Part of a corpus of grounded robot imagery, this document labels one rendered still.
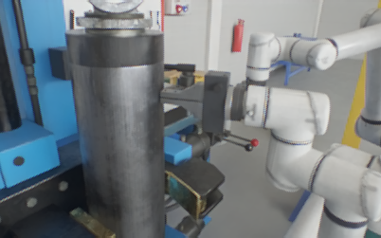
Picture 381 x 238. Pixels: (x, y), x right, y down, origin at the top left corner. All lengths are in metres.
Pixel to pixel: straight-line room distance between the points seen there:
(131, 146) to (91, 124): 0.10
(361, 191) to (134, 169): 0.46
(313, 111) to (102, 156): 0.45
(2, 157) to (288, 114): 0.68
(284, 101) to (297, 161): 0.13
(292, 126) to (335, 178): 0.12
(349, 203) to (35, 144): 0.75
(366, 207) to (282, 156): 0.17
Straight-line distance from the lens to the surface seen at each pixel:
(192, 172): 0.96
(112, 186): 0.69
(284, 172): 0.62
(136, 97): 0.59
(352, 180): 0.59
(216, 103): 0.59
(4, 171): 0.84
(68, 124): 1.09
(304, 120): 0.58
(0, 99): 0.90
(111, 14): 0.60
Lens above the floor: 1.53
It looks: 23 degrees down
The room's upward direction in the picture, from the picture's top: 2 degrees clockwise
